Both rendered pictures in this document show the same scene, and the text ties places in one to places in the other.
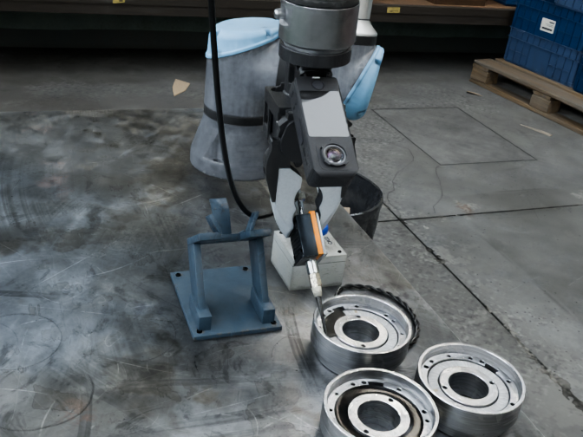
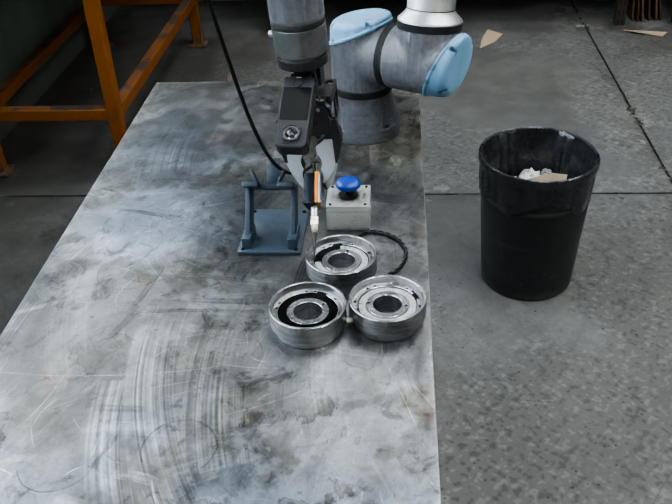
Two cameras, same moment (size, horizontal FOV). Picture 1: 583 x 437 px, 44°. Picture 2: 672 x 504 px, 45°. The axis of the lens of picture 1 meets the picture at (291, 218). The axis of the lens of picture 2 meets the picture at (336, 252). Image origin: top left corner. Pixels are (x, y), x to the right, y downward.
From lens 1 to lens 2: 0.65 m
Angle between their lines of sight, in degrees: 26
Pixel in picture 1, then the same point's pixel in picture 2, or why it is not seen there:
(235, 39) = (341, 30)
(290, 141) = not seen: hidden behind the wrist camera
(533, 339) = not seen: outside the picture
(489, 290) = not seen: outside the picture
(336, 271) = (362, 219)
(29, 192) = (195, 145)
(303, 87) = (287, 84)
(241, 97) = (350, 77)
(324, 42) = (292, 54)
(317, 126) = (287, 112)
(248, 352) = (268, 266)
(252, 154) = (362, 123)
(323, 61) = (295, 67)
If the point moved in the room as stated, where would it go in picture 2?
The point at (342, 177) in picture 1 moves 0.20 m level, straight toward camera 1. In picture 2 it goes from (293, 148) to (198, 219)
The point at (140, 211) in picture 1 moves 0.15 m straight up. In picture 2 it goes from (262, 164) to (254, 89)
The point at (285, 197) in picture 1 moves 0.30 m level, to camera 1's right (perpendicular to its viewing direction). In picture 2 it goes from (294, 160) to (489, 201)
